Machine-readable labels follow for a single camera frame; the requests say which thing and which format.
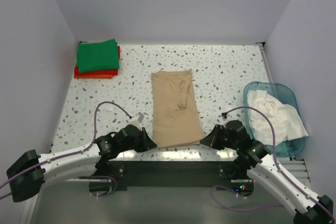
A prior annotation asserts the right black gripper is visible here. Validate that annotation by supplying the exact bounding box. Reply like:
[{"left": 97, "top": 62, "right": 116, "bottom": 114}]
[{"left": 200, "top": 124, "right": 239, "bottom": 151}]

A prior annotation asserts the beige t shirt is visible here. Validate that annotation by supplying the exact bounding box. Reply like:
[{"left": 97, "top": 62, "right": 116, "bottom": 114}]
[{"left": 151, "top": 69, "right": 203, "bottom": 148}]

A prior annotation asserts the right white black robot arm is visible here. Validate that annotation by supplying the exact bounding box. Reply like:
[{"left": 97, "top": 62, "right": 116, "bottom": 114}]
[{"left": 200, "top": 120, "right": 335, "bottom": 223}]

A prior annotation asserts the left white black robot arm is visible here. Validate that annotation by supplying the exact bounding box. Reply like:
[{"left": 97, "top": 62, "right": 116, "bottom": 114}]
[{"left": 6, "top": 124, "right": 157, "bottom": 202}]

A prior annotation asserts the white cloth in bin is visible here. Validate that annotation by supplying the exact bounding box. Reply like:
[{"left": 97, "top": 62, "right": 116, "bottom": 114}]
[{"left": 247, "top": 90, "right": 308, "bottom": 145}]

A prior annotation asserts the clear blue plastic bin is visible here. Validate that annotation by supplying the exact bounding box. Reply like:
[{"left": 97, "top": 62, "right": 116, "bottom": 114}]
[{"left": 244, "top": 82, "right": 305, "bottom": 157}]

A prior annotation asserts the folded red t shirt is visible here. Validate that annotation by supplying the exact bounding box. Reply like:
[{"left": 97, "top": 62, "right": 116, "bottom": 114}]
[{"left": 73, "top": 46, "right": 121, "bottom": 77}]

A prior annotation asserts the folded orange t shirt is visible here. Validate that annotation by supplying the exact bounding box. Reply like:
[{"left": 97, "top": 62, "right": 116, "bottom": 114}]
[{"left": 73, "top": 73, "right": 113, "bottom": 79}]

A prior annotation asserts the folded green t shirt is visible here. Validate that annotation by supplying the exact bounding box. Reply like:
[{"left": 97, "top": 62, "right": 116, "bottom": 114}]
[{"left": 76, "top": 39, "right": 118, "bottom": 73}]

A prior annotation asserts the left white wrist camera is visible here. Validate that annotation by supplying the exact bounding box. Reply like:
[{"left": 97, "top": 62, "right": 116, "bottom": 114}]
[{"left": 129, "top": 112, "right": 144, "bottom": 125}]

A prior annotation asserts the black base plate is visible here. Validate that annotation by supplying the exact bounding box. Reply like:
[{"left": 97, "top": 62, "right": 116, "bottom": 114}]
[{"left": 81, "top": 161, "right": 255, "bottom": 197}]

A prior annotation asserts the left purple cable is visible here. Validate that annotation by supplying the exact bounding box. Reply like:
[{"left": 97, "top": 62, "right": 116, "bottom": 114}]
[{"left": 0, "top": 101, "right": 140, "bottom": 200}]

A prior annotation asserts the purple cable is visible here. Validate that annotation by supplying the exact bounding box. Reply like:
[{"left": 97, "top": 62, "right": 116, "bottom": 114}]
[
  {"left": 0, "top": 101, "right": 140, "bottom": 200},
  {"left": 211, "top": 106, "right": 334, "bottom": 221}
]

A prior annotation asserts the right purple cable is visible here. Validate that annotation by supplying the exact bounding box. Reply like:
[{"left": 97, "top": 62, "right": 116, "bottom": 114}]
[{"left": 211, "top": 106, "right": 334, "bottom": 221}]

